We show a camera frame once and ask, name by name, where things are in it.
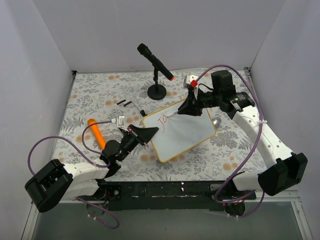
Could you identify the yellow framed whiteboard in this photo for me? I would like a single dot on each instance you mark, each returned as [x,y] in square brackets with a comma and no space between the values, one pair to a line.
[179,133]

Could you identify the silver microphone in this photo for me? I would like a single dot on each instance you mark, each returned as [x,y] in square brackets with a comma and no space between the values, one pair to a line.
[216,122]

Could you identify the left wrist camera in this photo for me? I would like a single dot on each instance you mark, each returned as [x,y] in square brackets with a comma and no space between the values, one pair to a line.
[120,122]

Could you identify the wire whiteboard easel stand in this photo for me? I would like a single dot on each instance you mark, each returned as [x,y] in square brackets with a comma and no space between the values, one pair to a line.
[125,104]

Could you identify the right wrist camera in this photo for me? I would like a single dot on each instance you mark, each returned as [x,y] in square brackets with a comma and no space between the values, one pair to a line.
[190,83]

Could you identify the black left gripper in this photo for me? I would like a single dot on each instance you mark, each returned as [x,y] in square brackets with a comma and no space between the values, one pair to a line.
[136,136]

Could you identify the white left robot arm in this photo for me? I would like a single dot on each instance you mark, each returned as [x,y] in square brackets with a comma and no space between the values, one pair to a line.
[58,181]

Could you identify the black round microphone stand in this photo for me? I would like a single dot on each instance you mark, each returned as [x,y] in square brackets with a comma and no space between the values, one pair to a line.
[156,91]

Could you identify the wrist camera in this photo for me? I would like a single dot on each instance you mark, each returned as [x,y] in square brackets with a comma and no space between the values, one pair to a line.
[190,83]
[120,122]

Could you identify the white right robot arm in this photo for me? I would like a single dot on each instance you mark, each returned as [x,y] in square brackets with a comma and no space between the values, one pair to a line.
[285,168]

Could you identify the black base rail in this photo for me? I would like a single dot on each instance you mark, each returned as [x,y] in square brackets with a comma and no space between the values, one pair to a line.
[159,195]

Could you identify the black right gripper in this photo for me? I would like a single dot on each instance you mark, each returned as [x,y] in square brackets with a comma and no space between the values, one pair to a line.
[195,104]

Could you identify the red whiteboard marker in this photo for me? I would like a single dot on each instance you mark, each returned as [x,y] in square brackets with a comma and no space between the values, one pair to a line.
[172,115]

